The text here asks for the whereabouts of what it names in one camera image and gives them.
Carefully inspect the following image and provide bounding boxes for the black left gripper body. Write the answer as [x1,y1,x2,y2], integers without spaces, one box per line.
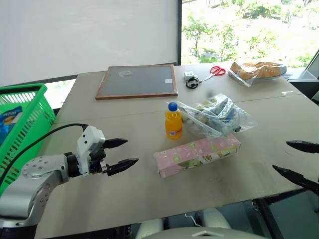
[88,143,110,176]

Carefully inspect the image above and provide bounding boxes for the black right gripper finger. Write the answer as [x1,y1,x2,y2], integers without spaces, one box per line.
[286,140,319,154]
[272,165,319,196]

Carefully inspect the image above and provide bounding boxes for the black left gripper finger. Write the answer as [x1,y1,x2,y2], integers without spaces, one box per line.
[103,138,129,150]
[107,158,139,177]

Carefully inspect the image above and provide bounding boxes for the green plastic basket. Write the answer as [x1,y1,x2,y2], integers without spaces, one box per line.
[0,83,56,194]

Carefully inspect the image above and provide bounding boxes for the clear plastic bag of items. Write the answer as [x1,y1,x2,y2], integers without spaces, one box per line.
[178,94,257,139]

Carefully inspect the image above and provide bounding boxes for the black table leg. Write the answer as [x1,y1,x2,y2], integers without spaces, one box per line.
[251,196,285,239]

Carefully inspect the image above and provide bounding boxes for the orange juice bottle blue cap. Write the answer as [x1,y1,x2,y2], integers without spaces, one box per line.
[164,101,183,140]

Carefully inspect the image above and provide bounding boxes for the black chair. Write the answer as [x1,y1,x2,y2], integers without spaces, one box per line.
[288,48,319,105]

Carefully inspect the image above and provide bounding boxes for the wood framed chalkboard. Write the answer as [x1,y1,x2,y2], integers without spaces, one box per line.
[95,64,179,101]

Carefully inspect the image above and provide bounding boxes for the pink tissue box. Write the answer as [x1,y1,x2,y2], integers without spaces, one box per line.
[154,133,242,179]

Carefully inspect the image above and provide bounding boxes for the tan canvas shoe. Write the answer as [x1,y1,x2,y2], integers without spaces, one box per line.
[240,61,288,79]
[229,61,265,81]

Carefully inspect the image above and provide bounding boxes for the clear plastic shoe bag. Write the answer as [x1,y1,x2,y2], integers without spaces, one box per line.
[228,61,289,88]

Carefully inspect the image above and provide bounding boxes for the blue chip bag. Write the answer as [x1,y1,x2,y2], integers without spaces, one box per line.
[0,106,24,145]

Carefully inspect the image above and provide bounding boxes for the grey rounded shape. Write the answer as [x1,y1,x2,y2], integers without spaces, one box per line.
[138,208,270,239]

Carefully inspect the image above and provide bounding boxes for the white roller blind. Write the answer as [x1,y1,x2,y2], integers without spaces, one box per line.
[0,0,178,87]

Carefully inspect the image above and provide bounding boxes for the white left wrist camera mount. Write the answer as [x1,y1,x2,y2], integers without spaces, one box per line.
[76,125,107,175]

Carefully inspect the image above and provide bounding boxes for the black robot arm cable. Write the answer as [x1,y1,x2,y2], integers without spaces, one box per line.
[0,123,89,186]

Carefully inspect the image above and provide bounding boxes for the coiled black cable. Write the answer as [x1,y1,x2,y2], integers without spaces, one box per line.
[185,77,202,89]

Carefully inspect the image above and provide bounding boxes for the red handled scissors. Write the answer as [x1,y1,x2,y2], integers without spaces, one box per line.
[204,65,226,81]

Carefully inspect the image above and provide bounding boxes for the dark window frame post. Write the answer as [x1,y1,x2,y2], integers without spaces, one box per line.
[175,0,182,66]

